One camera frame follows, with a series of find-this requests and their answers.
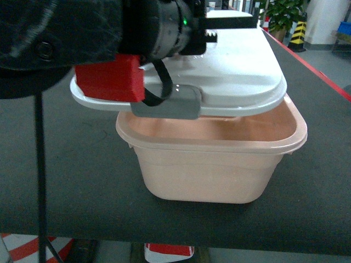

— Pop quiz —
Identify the green potted plant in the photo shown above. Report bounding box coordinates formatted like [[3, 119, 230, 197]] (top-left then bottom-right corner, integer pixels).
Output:
[[258, 0, 304, 42]]

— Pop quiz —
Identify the white box lid grey handle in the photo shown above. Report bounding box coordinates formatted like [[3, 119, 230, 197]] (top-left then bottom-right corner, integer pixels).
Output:
[[70, 28, 287, 119]]

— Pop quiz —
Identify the black cable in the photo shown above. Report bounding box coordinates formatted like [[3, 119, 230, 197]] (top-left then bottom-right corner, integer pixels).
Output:
[[34, 93, 66, 263]]

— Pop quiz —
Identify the left red white traffic cone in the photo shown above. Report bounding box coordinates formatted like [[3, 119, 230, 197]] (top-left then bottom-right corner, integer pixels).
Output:
[[1, 233, 73, 262]]

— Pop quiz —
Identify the pink plastic storage box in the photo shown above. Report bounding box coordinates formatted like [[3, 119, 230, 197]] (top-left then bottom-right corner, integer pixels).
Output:
[[116, 96, 308, 204]]

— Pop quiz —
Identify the yellow black striped bollard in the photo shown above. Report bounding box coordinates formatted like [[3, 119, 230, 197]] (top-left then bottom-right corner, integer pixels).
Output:
[[287, 21, 307, 53]]

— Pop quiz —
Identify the red white traffic cone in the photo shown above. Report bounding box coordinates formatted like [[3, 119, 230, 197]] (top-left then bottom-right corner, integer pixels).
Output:
[[144, 243, 195, 262], [1, 233, 73, 262]]

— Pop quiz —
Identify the right red white traffic cone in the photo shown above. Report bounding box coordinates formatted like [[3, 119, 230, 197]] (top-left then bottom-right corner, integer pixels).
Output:
[[144, 243, 195, 262]]

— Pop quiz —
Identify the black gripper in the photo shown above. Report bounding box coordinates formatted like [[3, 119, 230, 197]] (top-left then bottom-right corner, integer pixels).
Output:
[[120, 1, 254, 59]]

